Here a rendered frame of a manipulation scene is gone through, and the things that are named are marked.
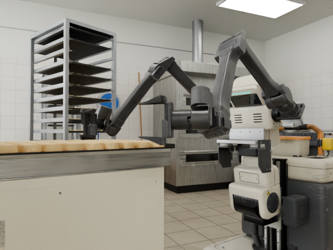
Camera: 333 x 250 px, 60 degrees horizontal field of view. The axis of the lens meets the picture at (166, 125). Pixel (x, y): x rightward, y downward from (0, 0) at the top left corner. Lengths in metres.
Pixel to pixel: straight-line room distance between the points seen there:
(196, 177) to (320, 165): 3.16
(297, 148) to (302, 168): 0.13
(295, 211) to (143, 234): 0.87
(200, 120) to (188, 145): 3.74
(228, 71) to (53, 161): 0.62
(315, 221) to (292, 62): 5.01
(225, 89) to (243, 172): 0.76
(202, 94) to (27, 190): 0.53
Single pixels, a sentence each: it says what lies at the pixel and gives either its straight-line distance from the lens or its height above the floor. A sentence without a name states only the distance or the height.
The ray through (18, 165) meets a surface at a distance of 0.83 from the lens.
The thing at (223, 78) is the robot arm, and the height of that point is 1.13.
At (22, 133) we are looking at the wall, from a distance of 4.99.
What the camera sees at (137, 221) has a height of 0.67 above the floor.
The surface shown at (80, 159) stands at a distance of 0.86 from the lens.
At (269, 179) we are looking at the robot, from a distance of 1.56.
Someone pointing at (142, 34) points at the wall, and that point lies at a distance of 5.60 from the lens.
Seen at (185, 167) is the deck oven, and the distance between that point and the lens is 4.55.
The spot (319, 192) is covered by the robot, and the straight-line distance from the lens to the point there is 1.71.
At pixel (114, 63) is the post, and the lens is 2.60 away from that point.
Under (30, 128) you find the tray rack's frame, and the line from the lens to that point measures 2.84.
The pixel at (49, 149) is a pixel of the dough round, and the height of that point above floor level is 0.91.
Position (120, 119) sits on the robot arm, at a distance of 1.44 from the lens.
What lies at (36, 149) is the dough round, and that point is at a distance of 0.81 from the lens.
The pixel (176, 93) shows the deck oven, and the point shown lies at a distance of 4.48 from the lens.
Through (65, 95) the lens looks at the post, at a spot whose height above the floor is 1.22.
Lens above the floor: 0.96
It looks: 1 degrees up
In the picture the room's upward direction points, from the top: straight up
